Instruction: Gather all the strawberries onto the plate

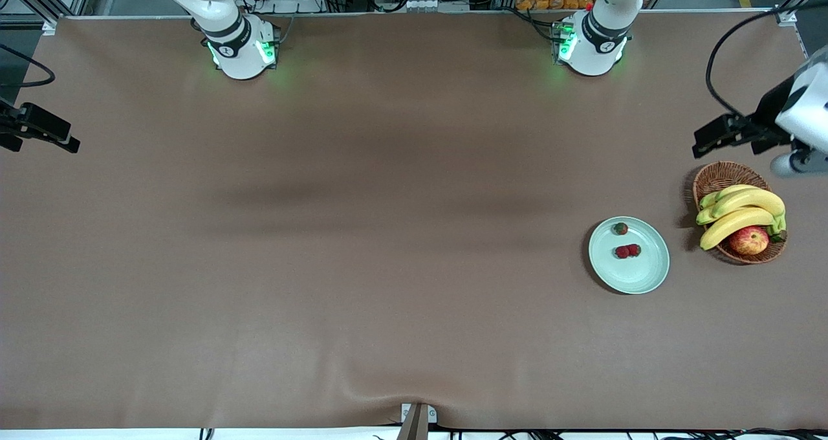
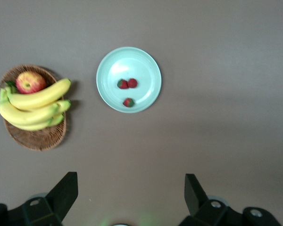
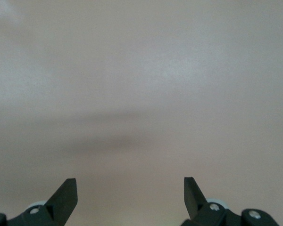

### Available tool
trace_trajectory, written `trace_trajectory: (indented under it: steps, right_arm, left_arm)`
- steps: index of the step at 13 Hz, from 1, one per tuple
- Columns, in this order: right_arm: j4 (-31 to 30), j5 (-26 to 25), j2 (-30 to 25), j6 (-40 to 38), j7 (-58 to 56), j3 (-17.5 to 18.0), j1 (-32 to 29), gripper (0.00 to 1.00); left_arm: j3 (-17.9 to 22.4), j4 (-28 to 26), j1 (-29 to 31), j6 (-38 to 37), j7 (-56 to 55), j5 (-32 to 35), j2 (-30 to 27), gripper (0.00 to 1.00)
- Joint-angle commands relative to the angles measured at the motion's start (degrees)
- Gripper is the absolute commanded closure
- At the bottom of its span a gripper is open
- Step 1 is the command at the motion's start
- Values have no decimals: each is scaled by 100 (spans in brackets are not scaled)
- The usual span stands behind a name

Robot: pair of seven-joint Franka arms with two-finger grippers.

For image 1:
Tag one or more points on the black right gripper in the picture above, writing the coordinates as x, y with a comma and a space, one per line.
9, 124

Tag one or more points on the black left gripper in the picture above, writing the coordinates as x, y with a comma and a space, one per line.
769, 115

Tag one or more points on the red strawberry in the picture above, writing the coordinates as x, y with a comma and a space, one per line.
622, 252
634, 250
620, 228

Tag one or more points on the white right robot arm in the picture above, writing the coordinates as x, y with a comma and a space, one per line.
239, 52

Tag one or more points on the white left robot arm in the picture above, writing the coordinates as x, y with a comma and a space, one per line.
595, 45

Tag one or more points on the pale green round plate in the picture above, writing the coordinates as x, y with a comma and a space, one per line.
640, 275

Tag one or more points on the brown wicker basket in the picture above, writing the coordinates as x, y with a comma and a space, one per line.
718, 176

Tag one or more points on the yellow banana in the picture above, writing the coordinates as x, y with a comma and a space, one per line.
757, 199
731, 225

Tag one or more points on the slim greenish banana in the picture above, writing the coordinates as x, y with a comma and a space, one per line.
711, 198

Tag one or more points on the red yellow apple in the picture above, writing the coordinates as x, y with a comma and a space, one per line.
748, 241

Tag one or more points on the white terminal block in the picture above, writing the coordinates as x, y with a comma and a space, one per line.
433, 4

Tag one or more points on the brown table cloth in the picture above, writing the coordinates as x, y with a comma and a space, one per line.
414, 233

